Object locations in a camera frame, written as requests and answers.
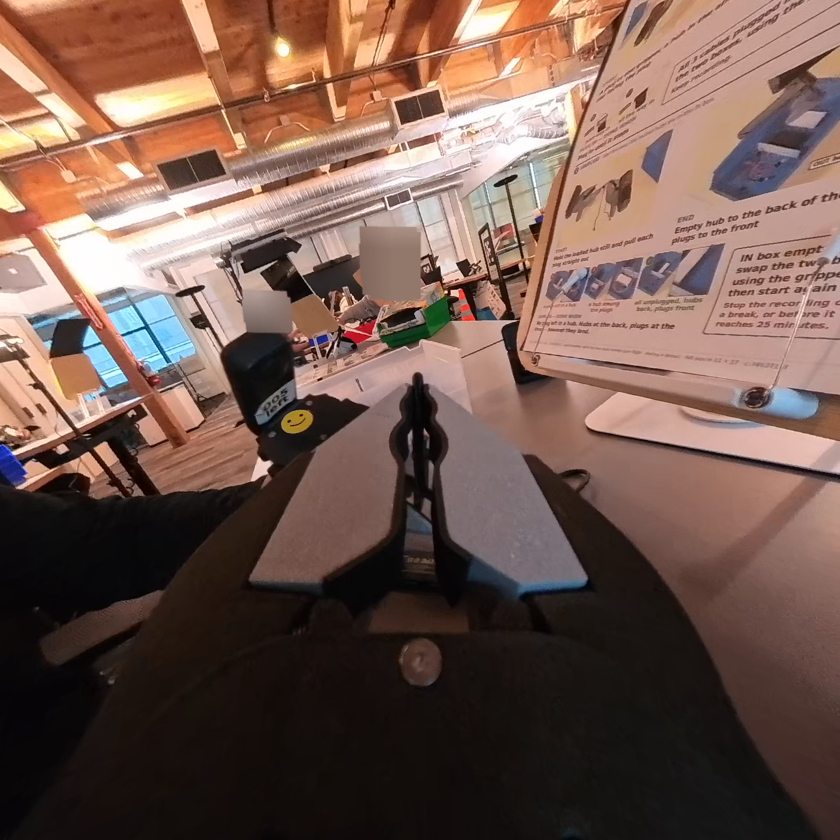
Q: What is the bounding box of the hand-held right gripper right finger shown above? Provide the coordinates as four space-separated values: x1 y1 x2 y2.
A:
420 384 591 605

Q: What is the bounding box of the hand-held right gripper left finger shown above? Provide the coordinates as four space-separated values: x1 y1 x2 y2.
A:
248 382 417 614

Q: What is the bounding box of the green plastic bin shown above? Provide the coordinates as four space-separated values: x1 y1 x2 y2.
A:
377 295 450 349

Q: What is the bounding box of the printed instruction sheet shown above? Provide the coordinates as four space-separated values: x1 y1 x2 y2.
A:
525 0 840 378

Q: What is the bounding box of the instruction sheet on wooden stand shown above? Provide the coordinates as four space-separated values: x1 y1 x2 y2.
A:
515 0 840 441

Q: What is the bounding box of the clear plastic box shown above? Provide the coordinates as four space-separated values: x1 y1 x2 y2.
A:
295 338 472 427

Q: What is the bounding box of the silver ventilation duct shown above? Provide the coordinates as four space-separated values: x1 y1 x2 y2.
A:
82 98 463 224
128 184 463 273

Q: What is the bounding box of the white holder bar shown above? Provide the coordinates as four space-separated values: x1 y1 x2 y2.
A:
735 384 821 421

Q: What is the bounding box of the small black display device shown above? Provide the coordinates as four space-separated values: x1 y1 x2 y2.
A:
502 322 546 385

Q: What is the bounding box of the person's left forearm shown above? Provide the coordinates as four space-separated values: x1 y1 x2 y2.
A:
0 478 266 631

